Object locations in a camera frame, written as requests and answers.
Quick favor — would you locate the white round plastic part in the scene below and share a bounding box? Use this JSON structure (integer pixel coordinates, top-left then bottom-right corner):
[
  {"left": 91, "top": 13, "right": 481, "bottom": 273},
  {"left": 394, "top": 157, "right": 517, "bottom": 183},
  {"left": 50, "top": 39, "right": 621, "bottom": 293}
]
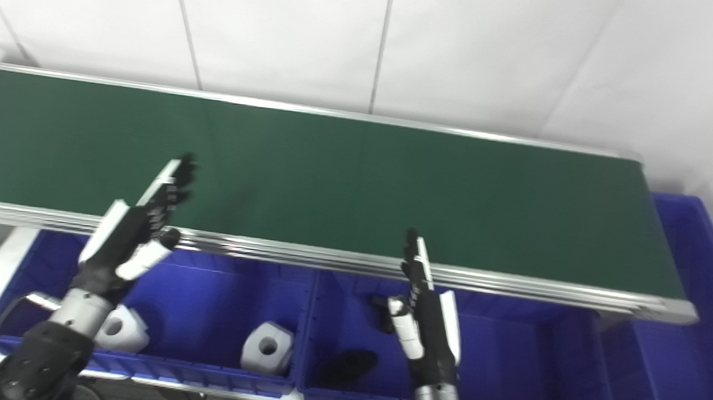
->
[
  {"left": 239, "top": 319, "right": 295, "bottom": 377},
  {"left": 94, "top": 303, "right": 153, "bottom": 355}
]

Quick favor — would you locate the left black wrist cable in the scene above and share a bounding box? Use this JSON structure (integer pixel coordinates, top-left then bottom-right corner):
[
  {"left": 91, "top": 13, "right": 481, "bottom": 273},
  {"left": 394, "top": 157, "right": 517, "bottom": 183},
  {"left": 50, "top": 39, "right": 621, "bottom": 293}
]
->
[{"left": 0, "top": 290, "right": 63, "bottom": 388}]

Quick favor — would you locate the large blue plastic bin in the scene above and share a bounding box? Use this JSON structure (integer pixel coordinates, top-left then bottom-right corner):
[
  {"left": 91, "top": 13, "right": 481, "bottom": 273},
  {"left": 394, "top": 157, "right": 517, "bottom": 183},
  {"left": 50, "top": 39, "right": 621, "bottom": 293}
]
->
[{"left": 597, "top": 190, "right": 713, "bottom": 400}]

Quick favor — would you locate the black T-shaped part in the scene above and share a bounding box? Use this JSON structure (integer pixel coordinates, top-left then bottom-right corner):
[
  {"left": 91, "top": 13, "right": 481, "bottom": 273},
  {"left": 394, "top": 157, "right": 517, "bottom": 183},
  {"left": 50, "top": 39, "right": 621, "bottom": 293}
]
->
[{"left": 367, "top": 294, "right": 402, "bottom": 336}]

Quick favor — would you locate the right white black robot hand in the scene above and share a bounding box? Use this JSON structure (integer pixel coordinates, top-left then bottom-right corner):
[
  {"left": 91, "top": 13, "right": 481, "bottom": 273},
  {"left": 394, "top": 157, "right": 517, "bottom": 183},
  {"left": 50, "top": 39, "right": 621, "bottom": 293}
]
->
[{"left": 381, "top": 228, "right": 471, "bottom": 392}]

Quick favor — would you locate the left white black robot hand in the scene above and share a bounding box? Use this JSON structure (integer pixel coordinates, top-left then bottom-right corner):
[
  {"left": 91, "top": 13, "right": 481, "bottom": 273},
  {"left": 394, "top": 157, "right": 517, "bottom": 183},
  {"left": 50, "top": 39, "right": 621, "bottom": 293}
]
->
[{"left": 70, "top": 146, "right": 198, "bottom": 312}]

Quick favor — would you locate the black flange part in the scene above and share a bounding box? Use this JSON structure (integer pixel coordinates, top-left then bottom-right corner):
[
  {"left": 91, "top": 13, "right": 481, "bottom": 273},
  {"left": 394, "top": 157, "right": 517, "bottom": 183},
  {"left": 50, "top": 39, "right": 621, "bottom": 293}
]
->
[{"left": 317, "top": 346, "right": 379, "bottom": 391}]

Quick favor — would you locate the green conveyor belt aluminium frame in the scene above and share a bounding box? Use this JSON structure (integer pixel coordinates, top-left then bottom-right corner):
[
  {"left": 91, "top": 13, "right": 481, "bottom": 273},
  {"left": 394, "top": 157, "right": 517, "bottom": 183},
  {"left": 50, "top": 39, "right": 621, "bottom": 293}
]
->
[{"left": 0, "top": 61, "right": 713, "bottom": 327}]

